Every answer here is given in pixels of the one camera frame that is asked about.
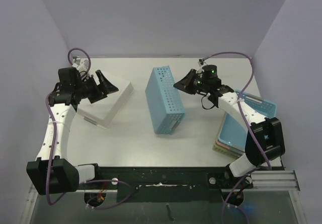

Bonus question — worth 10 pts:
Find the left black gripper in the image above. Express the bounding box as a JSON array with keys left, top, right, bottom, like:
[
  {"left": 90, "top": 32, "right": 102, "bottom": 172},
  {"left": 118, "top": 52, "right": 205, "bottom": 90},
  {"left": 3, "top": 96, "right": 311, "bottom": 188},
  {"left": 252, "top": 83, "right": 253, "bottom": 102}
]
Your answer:
[{"left": 74, "top": 71, "right": 118, "bottom": 104}]

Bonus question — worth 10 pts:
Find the white perforated plastic basket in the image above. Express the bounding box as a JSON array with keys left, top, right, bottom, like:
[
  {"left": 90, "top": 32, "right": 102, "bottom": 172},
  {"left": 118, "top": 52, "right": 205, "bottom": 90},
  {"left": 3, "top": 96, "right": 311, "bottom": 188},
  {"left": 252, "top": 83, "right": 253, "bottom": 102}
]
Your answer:
[{"left": 76, "top": 71, "right": 134, "bottom": 129}]

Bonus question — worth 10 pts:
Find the blue perforated plastic basket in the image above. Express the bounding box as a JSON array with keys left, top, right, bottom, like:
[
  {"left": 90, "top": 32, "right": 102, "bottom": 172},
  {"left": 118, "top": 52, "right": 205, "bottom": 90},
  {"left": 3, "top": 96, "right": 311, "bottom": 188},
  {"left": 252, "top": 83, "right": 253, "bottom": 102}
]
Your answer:
[{"left": 145, "top": 66, "right": 186, "bottom": 134}]

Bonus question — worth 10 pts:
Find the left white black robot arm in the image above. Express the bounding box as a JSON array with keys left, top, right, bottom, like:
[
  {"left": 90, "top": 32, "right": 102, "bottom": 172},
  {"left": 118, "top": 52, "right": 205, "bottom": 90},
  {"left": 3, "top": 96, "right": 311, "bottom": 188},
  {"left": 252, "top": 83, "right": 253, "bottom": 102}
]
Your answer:
[{"left": 26, "top": 67, "right": 119, "bottom": 195}]

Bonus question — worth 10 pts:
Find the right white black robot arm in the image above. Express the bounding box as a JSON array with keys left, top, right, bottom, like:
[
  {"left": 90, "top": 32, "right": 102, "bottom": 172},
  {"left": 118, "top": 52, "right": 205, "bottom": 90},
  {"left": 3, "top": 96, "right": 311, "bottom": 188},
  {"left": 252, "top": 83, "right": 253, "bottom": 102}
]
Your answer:
[{"left": 174, "top": 65, "right": 285, "bottom": 188}]

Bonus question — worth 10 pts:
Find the pink plastic basket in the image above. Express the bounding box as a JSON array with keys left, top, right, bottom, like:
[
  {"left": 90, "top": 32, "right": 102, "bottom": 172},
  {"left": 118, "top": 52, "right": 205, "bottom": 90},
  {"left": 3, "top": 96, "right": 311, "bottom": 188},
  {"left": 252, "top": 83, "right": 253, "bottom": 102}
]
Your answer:
[{"left": 215, "top": 139, "right": 245, "bottom": 155}]

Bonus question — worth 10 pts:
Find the green plastic basket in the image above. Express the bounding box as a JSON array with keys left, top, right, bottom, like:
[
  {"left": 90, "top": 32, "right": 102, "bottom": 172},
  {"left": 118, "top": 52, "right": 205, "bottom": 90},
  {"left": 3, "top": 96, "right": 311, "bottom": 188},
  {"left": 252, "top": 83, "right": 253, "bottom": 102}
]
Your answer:
[{"left": 212, "top": 145, "right": 243, "bottom": 159}]

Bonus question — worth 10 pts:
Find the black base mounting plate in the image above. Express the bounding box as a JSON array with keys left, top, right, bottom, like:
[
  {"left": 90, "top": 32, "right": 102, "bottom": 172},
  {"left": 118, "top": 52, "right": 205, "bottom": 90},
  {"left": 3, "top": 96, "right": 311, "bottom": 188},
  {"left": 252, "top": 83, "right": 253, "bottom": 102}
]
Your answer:
[{"left": 79, "top": 167, "right": 253, "bottom": 203}]

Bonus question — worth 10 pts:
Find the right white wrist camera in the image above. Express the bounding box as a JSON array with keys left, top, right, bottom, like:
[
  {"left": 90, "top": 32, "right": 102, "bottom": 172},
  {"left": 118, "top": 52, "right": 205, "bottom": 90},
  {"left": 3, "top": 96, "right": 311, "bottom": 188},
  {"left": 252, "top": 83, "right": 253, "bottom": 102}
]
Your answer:
[{"left": 196, "top": 58, "right": 207, "bottom": 73}]

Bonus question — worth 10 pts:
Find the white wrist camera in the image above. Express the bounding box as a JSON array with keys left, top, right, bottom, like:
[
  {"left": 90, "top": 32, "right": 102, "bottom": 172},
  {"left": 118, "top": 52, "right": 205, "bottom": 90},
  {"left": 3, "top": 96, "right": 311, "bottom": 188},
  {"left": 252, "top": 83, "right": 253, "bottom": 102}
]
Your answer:
[
  {"left": 71, "top": 59, "right": 90, "bottom": 72},
  {"left": 196, "top": 58, "right": 207, "bottom": 73}
]

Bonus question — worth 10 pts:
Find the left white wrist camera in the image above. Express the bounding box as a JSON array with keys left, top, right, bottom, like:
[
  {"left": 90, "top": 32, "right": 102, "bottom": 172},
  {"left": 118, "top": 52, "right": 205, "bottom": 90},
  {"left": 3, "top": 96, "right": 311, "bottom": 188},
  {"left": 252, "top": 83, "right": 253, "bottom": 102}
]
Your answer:
[{"left": 71, "top": 59, "right": 90, "bottom": 72}]

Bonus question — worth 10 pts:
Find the aluminium rail frame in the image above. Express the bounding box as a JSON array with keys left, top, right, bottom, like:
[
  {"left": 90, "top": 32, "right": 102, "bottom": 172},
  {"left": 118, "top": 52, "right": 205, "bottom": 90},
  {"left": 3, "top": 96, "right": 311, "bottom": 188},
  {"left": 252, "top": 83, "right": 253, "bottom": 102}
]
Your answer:
[{"left": 251, "top": 170, "right": 300, "bottom": 191}]

